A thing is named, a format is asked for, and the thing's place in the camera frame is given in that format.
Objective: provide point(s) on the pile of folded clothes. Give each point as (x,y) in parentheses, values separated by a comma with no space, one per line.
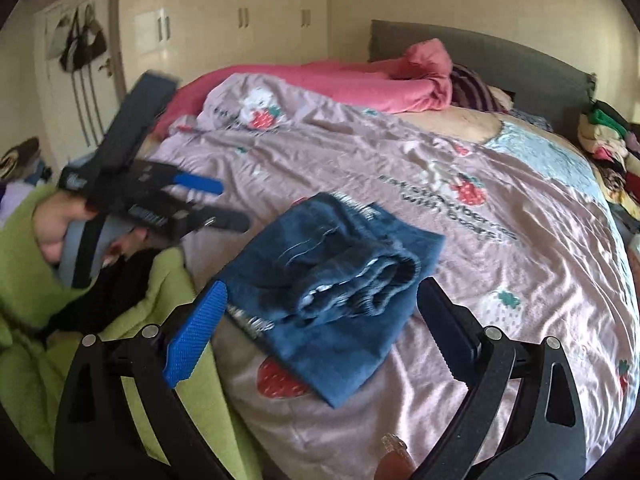
(612,144)

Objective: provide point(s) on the dark grey bed headboard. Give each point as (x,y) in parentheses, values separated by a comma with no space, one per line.
(543,85)

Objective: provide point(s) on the pink strawberry print bedsheet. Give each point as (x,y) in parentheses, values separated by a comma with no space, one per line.
(524,253)

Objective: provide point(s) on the left hand red nails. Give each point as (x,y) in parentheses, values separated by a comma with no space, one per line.
(52,217)

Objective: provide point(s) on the right hand red nail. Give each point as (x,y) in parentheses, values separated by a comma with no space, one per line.
(396,464)

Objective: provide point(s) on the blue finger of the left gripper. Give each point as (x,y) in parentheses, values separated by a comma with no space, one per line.
(225,219)
(198,183)

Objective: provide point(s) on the striped dark garment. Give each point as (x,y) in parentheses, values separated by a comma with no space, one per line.
(470,91)

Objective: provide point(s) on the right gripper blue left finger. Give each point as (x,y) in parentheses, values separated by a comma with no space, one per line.
(187,331)

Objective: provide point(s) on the blue denim pants lace trim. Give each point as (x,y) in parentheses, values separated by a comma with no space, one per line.
(327,288)

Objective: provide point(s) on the light blue patterned pillow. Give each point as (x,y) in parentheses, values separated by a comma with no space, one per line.
(548,158)

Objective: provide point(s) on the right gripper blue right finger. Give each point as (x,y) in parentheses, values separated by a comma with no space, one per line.
(454,329)

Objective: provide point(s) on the pink crumpled blanket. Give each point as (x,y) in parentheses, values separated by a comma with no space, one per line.
(417,81)

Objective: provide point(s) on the hanging bags on door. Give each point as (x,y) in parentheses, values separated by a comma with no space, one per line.
(81,68)

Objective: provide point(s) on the green sleeve left forearm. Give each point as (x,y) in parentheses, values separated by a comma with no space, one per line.
(30,289)

